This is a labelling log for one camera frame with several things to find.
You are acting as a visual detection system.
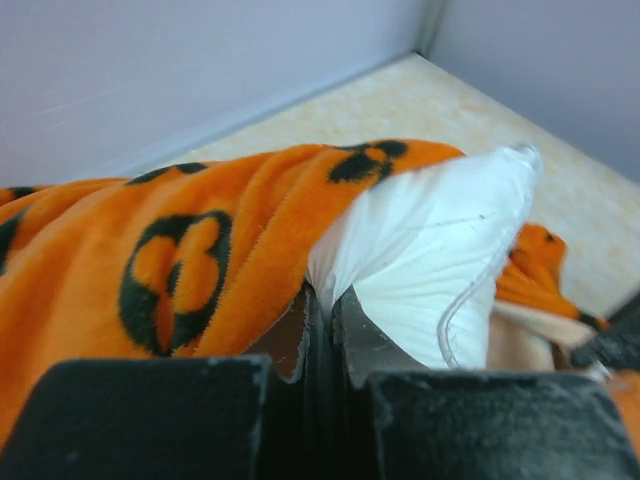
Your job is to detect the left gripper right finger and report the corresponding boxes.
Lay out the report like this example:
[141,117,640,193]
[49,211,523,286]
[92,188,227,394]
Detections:
[333,291,639,479]

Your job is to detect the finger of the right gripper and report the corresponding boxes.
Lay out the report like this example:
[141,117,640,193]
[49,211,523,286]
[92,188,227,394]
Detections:
[569,292,639,370]

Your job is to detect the white pillow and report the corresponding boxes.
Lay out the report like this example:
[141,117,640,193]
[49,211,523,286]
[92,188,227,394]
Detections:
[305,144,543,370]

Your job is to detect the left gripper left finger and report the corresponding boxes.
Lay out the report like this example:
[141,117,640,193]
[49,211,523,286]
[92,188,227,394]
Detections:
[1,287,330,479]

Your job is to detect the orange patterned pillowcase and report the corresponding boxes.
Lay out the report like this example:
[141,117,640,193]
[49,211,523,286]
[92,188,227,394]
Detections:
[1,139,639,437]

